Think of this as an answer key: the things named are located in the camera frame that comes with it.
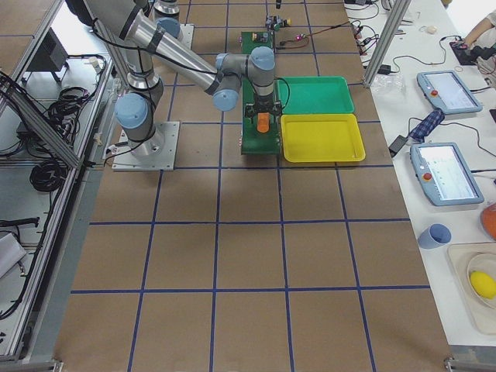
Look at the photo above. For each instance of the lower teach pendant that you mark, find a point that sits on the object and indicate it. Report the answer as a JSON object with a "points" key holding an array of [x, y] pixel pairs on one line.
{"points": [[444, 175]]}

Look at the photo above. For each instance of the green plastic tray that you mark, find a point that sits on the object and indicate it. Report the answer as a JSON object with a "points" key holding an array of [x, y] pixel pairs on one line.
{"points": [[315, 95]]}

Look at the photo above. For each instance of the yellow lemon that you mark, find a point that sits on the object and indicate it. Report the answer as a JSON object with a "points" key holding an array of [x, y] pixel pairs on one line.
{"points": [[483, 284]]}

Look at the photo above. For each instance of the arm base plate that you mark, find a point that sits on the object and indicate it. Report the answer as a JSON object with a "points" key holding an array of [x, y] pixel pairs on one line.
{"points": [[156, 154], [184, 33]]}

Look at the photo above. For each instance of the folded blue plaid umbrella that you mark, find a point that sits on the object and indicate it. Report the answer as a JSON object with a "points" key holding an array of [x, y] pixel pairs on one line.
{"points": [[427, 125]]}

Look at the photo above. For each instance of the person hand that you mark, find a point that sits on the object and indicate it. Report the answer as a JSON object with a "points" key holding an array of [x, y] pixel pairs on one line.
{"points": [[470, 38]]}

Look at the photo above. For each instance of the beige tray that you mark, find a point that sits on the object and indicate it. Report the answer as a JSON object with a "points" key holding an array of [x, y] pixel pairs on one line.
{"points": [[465, 259]]}

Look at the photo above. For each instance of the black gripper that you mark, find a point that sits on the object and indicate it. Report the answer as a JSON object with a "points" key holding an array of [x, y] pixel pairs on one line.
{"points": [[264, 104]]}

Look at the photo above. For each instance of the yellow plastic tray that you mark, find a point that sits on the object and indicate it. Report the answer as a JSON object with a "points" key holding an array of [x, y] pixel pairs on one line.
{"points": [[321, 138]]}

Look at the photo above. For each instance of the upper teach pendant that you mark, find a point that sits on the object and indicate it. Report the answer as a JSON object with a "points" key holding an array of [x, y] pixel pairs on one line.
{"points": [[445, 90]]}

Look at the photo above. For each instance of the plain orange cylinder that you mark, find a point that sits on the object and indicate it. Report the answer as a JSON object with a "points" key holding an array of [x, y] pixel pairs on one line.
{"points": [[263, 122]]}

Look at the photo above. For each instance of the green conveyor belt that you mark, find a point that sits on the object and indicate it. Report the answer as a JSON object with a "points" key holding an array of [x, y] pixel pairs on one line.
{"points": [[253, 142]]}

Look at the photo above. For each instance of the aluminium frame post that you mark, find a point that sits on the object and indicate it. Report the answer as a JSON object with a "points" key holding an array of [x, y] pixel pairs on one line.
{"points": [[393, 21]]}

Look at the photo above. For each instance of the blue plastic cup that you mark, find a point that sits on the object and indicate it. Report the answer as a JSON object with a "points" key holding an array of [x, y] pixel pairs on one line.
{"points": [[434, 236]]}

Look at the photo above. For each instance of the black power adapter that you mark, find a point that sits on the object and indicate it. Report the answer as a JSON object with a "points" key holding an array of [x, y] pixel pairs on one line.
{"points": [[397, 145]]}

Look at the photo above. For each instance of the beige bowl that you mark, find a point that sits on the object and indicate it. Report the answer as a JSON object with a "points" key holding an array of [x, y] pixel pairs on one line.
{"points": [[482, 262]]}

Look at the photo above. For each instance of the teach pendant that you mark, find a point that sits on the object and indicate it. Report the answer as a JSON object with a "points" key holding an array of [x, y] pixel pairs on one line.
{"points": [[445, 90], [444, 175]]}

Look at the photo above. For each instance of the orange round object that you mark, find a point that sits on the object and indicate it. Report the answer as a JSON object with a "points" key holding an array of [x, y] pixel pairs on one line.
{"points": [[488, 220]]}

